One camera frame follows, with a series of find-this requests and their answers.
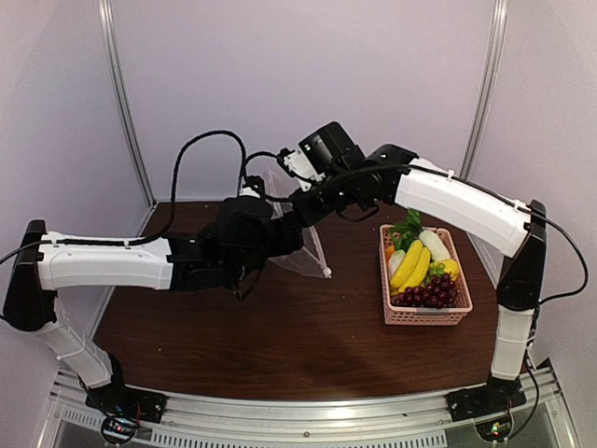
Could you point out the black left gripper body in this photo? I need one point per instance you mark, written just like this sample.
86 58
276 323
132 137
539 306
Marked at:
286 241

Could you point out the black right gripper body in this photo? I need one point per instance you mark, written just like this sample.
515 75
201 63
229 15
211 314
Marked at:
336 194

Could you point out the clear zip top bag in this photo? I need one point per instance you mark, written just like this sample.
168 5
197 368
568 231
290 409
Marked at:
310 260

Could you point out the pink plastic basket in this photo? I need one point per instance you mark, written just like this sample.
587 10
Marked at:
411 316

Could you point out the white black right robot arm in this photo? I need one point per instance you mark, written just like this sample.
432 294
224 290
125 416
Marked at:
334 173

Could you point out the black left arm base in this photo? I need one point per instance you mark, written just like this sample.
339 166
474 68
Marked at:
121 400

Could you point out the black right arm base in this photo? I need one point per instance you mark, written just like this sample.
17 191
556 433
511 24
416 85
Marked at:
481 401

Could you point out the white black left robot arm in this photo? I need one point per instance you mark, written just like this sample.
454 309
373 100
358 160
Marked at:
48 261

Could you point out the green leafy vegetable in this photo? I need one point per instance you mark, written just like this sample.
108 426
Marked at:
405 232

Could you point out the small napa cabbage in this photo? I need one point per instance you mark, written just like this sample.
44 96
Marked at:
394 262

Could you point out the yellow banana bunch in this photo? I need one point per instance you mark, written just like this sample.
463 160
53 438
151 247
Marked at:
413 268

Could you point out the white radish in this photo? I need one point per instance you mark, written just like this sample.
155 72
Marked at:
434 244

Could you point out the green grape bunch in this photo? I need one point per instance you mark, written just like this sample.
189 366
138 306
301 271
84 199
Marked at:
435 269

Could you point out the yellow lemon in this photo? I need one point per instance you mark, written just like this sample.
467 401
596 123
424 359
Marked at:
451 267

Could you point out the dark red grape bunch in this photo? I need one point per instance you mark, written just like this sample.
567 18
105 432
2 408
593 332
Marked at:
440 292

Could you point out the left circuit board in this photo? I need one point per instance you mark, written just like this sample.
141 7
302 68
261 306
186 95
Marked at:
118 430

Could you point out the circuit board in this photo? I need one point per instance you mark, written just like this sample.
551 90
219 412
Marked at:
494 430
118 430

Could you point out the right circuit board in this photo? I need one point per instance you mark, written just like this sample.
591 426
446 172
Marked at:
494 430

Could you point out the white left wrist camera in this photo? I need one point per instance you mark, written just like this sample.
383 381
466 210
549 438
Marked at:
253 186

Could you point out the right aluminium frame post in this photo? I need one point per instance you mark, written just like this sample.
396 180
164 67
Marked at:
494 54

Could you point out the aluminium frame post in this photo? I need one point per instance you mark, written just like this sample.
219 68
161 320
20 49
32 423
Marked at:
107 23
494 54

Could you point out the aluminium front rail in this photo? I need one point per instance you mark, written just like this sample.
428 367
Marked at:
417 420

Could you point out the left aluminium frame post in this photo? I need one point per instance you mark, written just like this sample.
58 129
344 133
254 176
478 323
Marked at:
107 23

